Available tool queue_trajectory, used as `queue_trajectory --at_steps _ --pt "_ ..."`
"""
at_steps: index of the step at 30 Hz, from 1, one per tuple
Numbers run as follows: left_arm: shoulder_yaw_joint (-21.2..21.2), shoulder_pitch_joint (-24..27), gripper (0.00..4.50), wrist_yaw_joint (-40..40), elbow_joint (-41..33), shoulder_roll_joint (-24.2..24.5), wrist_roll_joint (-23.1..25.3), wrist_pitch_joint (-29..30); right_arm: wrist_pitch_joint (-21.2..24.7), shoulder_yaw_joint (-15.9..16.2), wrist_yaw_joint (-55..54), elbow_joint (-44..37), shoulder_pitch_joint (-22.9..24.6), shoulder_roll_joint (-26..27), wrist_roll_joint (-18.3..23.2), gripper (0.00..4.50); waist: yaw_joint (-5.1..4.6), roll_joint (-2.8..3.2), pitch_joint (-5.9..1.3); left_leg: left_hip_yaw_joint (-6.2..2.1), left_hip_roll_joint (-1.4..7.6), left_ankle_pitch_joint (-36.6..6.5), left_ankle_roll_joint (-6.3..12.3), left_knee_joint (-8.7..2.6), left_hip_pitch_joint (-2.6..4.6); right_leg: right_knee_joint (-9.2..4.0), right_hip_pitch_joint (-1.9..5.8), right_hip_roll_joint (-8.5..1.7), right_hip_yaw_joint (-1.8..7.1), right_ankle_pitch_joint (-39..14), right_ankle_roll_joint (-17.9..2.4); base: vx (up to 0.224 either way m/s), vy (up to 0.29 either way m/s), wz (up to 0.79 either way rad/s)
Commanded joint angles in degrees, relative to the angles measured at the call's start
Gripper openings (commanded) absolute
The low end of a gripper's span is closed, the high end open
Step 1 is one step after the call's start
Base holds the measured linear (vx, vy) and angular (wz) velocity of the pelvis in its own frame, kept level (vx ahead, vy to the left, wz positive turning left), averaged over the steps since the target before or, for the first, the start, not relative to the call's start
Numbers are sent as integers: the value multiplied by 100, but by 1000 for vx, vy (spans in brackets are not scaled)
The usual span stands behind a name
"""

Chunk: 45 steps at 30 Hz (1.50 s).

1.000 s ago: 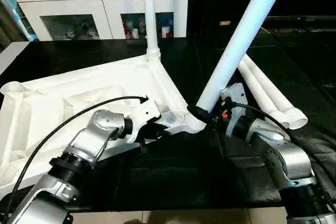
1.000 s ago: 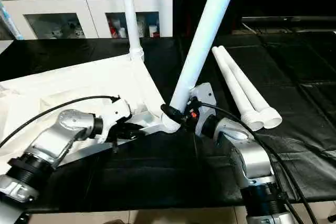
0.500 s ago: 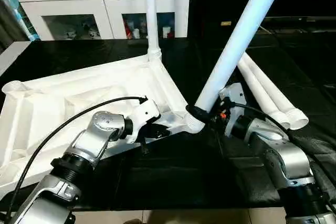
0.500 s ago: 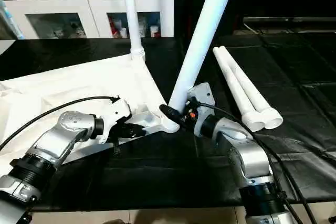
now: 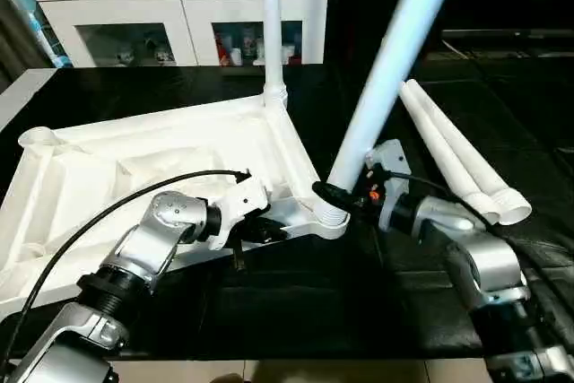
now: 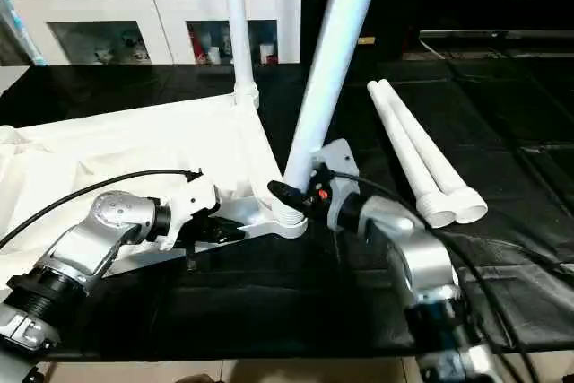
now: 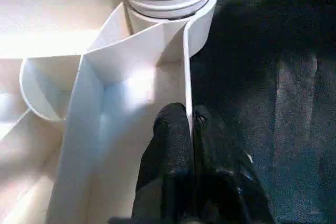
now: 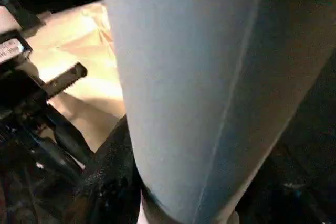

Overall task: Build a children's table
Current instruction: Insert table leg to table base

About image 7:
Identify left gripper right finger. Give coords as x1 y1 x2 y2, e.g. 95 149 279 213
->
192 105 275 224

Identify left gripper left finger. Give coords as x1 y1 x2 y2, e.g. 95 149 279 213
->
130 103 194 224

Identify black work mat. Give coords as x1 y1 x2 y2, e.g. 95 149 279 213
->
0 0 336 224

